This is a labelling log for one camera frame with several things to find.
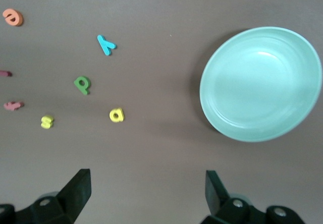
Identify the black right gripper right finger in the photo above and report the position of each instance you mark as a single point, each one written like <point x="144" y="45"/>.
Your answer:
<point x="227" y="211"/>

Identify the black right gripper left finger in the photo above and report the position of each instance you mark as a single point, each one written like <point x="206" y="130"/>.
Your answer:
<point x="63" y="209"/>

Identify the yellow foam letter a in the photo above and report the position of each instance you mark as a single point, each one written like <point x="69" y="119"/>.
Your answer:
<point x="121" y="114"/>

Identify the green foam letter p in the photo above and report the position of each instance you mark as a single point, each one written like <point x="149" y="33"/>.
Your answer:
<point x="86" y="89"/>

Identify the cyan foam letter y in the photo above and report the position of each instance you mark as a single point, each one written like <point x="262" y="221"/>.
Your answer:
<point x="104" y="45"/>

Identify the yellow foam letter s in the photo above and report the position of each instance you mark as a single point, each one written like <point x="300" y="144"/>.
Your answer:
<point x="46" y="121"/>

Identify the pink foam letter f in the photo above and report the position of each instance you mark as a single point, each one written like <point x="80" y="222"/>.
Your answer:
<point x="12" y="106"/>

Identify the mint green plate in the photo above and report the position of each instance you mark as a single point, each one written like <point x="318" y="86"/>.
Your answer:
<point x="260" y="87"/>

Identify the maroon foam letter i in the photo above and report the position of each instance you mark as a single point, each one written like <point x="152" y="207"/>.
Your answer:
<point x="5" y="73"/>

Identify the orange foam letter e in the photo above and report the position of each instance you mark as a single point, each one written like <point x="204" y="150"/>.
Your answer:
<point x="18" y="21"/>

